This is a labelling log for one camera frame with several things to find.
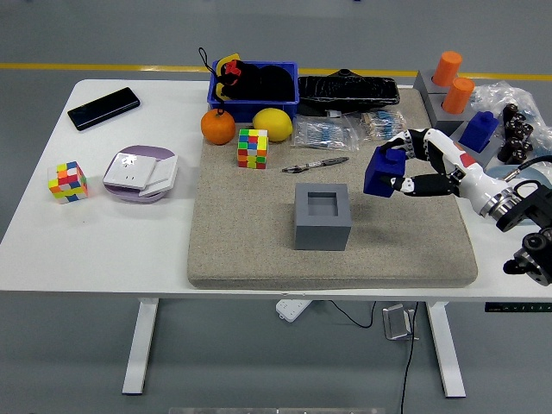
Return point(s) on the dark brown cylinder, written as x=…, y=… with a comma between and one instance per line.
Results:
x=507, y=156
x=512, y=144
x=510, y=113
x=525, y=151
x=516, y=125
x=526, y=131

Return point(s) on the grey-brown mat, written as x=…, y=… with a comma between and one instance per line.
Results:
x=241, y=224

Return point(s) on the crumpled clear plastic bag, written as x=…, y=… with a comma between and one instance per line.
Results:
x=496, y=92

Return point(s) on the red clip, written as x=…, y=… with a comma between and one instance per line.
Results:
x=233, y=70

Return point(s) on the black smartphone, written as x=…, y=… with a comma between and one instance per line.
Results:
x=103, y=108

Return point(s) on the purple plate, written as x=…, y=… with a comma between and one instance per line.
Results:
x=146, y=150

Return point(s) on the clear metal bracket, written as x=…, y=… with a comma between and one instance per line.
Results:
x=397, y=323

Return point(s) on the yellow flat piece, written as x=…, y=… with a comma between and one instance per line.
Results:
x=227, y=60

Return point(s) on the blue square seal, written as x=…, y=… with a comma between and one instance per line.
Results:
x=478, y=131
x=379, y=177

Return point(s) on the white switch panel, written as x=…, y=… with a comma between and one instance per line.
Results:
x=164, y=172

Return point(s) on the black silver pen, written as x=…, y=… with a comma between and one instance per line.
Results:
x=319, y=164

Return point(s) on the grey cube seal holder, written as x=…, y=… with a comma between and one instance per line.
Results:
x=492, y=155
x=321, y=233
x=444, y=123
x=424, y=84

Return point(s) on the black table control panel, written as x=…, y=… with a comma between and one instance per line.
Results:
x=517, y=307

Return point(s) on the orange cylinder seal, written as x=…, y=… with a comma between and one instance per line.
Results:
x=446, y=69
x=457, y=95

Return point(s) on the clear bag of resistors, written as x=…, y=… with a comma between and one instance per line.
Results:
x=323, y=131
x=384, y=123

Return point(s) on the orange fruit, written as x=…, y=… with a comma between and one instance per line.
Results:
x=217, y=127

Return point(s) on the black keyboard in plastic wrap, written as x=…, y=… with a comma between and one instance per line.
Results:
x=345, y=92

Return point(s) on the small white plug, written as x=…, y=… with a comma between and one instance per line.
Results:
x=333, y=114

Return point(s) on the white table leg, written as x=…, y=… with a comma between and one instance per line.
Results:
x=140, y=345
x=446, y=349

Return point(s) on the yellow lemon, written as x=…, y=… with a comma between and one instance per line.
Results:
x=272, y=125

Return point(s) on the black pouch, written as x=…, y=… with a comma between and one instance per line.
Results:
x=267, y=84

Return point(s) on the colourful puzzle cube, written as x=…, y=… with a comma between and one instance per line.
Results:
x=68, y=183
x=252, y=148

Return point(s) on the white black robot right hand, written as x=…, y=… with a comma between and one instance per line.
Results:
x=470, y=177

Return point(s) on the white power strip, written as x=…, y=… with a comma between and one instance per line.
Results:
x=292, y=309

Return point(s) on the blue plastic bin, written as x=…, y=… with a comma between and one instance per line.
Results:
x=241, y=111

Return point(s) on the white wall socket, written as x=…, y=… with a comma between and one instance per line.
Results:
x=129, y=170

